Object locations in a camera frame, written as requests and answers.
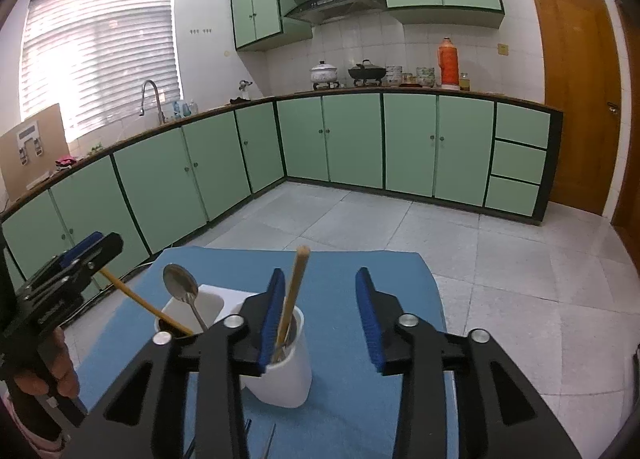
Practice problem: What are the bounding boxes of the person's left hand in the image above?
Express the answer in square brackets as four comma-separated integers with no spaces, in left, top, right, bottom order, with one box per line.
[12,326,81,402]

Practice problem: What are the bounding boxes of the white cooking pot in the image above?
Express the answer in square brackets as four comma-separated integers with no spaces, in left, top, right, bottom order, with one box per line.
[310,60,339,85]

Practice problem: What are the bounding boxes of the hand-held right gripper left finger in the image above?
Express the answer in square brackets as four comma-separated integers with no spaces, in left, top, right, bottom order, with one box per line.
[59,268,287,459]

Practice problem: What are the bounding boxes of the plain wooden door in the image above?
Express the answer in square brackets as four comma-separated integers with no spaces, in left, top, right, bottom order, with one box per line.
[612,0,640,240]

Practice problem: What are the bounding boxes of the large silver spoon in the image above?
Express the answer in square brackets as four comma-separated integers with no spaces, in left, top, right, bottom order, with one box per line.
[162,264,208,331]

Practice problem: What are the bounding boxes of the blue tablecloth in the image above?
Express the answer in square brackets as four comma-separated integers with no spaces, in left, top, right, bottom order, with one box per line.
[75,245,461,459]

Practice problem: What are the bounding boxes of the wooden door with handle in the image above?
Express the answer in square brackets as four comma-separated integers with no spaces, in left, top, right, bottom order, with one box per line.
[524,0,623,216]

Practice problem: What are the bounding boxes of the gas stove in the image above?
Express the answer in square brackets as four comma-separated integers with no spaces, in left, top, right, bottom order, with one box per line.
[311,80,388,89]

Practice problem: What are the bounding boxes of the green base cabinets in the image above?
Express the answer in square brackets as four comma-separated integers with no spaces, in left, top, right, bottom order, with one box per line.
[0,90,565,290]

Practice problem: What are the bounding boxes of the white window blind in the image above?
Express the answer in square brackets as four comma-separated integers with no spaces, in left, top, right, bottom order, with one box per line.
[19,0,182,142]

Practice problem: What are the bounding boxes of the black range hood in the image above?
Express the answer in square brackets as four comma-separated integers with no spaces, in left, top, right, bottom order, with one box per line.
[284,0,386,25]

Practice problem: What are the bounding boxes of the orange thermos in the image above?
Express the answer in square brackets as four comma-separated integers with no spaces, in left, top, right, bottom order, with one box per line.
[439,37,461,90]

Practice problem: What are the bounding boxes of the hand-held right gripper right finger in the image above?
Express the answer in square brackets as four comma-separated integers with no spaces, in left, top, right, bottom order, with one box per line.
[355,267,583,459]

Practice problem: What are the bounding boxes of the wooden chopstick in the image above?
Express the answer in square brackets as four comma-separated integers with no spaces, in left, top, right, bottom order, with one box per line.
[274,245,311,357]
[99,268,195,337]

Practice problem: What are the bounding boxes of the black wok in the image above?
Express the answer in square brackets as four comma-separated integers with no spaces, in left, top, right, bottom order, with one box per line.
[347,59,388,81]

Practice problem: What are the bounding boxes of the chrome faucet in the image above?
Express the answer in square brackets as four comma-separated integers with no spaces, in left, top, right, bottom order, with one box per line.
[139,80,166,126]

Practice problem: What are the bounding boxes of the person's left forearm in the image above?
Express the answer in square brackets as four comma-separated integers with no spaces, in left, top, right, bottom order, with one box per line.
[0,391,66,457]

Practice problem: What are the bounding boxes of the cardboard box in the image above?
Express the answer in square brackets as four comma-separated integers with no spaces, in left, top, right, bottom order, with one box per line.
[0,103,70,201]

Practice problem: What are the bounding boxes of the white two-compartment utensil holder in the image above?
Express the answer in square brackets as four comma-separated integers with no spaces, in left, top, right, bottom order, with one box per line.
[154,284,313,409]

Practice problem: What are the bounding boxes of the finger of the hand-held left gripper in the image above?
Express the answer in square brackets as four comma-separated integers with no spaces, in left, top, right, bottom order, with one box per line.
[15,232,124,330]
[22,232,105,290]

